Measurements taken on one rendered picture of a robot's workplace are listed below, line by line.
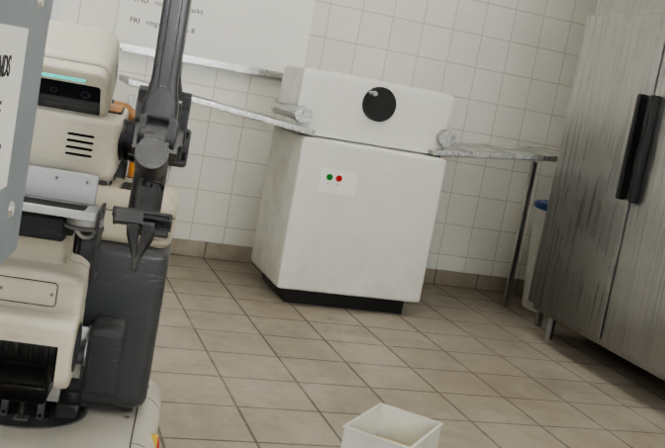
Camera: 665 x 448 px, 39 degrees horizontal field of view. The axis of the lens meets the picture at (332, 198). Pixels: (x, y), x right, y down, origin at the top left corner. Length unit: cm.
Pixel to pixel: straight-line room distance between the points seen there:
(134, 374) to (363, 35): 376
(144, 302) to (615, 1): 344
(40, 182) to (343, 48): 393
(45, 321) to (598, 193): 335
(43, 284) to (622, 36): 351
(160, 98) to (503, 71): 456
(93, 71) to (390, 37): 406
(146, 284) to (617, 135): 302
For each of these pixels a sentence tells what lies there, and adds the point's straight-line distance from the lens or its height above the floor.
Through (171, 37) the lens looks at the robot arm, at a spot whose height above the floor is 117.
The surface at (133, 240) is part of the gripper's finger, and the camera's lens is 165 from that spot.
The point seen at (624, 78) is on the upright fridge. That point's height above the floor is 142.
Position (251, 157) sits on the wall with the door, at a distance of 561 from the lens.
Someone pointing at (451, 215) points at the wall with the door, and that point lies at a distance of 609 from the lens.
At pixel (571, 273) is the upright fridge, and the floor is 42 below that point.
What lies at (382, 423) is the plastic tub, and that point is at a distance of 314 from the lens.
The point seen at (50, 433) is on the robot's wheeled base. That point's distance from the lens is 222.
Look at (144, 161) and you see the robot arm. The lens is 161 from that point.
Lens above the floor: 114
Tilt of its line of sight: 7 degrees down
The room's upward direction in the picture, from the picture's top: 10 degrees clockwise
